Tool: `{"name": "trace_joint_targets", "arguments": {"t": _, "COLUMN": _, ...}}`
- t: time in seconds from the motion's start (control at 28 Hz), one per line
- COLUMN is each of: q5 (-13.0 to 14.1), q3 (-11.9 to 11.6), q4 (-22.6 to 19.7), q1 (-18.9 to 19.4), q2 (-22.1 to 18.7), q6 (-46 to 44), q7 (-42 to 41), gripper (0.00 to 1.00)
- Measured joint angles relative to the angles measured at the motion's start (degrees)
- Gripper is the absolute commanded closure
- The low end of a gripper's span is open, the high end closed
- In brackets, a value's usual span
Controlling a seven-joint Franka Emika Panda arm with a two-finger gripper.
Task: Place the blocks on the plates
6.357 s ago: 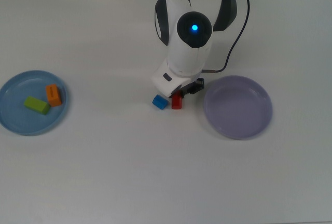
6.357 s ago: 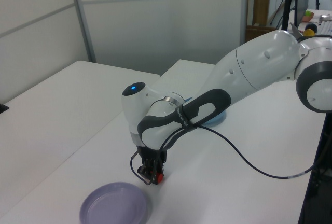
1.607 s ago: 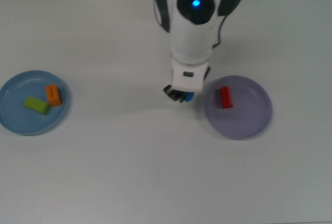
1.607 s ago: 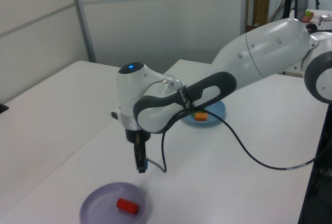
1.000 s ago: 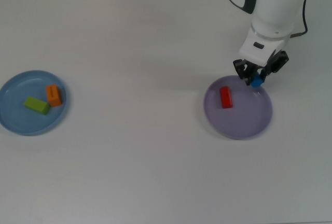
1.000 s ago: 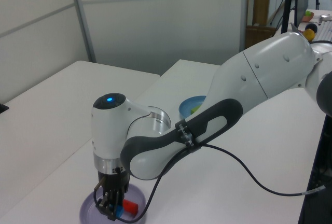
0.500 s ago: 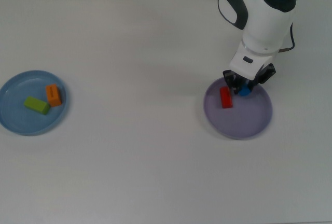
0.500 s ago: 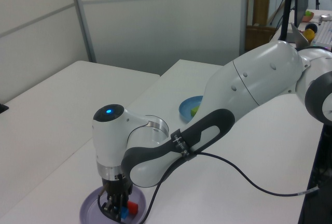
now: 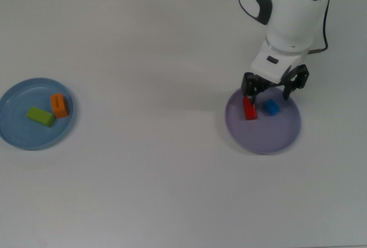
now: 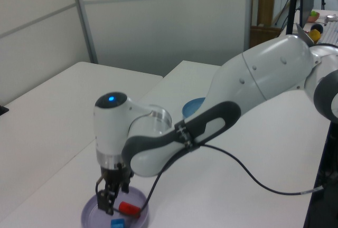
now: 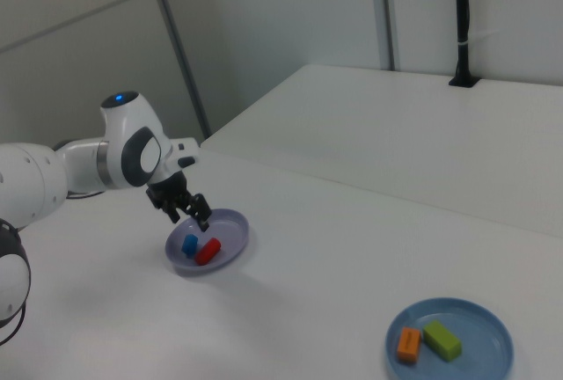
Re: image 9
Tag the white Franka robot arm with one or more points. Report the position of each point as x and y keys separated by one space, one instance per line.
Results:
x=289 y=15

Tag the orange rectangular block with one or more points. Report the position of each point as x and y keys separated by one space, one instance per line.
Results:
x=59 y=106

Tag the blue plate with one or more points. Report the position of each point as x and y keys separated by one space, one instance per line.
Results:
x=25 y=136

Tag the purple plate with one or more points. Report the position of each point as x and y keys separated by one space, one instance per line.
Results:
x=263 y=133

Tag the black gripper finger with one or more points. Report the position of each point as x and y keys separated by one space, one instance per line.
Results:
x=252 y=85
x=298 y=78

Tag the blue house-shaped block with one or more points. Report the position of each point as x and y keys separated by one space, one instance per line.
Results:
x=271 y=107

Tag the green rectangular block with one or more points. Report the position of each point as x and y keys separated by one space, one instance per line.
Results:
x=40 y=116

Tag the red rounded block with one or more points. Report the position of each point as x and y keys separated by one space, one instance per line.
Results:
x=249 y=113

